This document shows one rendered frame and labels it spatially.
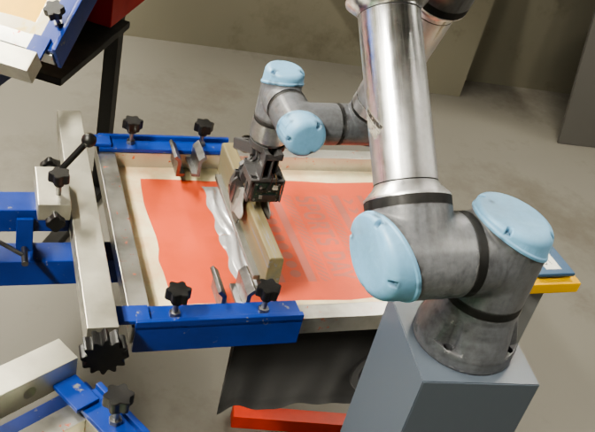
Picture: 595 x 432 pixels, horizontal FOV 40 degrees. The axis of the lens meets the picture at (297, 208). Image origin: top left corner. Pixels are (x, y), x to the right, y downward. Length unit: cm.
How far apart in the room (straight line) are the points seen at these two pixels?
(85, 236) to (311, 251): 48
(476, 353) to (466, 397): 7
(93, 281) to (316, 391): 61
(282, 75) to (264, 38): 342
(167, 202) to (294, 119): 48
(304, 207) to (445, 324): 76
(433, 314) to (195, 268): 59
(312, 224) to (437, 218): 79
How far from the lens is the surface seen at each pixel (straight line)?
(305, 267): 168
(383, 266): 102
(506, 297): 114
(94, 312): 137
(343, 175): 201
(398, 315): 124
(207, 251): 166
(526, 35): 536
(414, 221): 103
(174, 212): 176
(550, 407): 311
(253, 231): 161
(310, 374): 175
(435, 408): 121
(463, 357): 118
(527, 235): 109
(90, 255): 148
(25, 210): 157
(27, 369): 128
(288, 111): 142
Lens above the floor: 197
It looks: 33 degrees down
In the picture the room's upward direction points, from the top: 15 degrees clockwise
